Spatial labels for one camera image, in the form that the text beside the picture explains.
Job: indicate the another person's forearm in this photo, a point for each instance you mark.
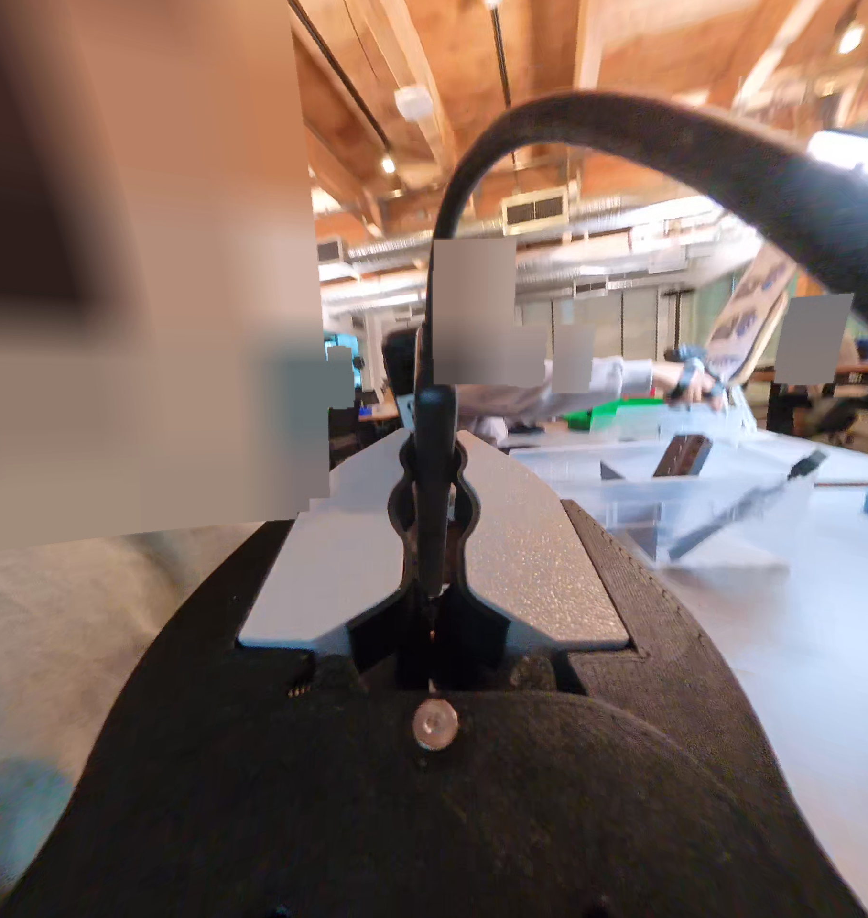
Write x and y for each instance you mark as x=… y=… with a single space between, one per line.
x=606 y=376

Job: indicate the ceiling air vent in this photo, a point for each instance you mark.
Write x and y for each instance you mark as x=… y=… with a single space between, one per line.
x=534 y=210

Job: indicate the white ceiling sensor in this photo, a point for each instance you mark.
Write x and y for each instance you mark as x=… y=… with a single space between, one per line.
x=414 y=102

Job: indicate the instruction poster board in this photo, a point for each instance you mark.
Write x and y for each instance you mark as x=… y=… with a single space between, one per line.
x=753 y=315

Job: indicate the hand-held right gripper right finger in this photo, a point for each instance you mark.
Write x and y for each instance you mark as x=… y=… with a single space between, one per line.
x=541 y=574

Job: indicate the clear plastic bin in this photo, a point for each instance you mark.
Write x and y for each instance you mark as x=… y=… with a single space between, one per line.
x=563 y=473

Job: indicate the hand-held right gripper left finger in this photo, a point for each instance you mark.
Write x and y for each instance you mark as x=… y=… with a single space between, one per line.
x=326 y=574

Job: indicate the long black usb hub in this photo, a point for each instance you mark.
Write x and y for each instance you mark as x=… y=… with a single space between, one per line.
x=681 y=455

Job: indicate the green plastic bin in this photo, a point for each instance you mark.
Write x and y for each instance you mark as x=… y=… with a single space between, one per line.
x=620 y=412

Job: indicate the black office chair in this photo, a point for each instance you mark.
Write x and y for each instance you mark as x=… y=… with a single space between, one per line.
x=398 y=358

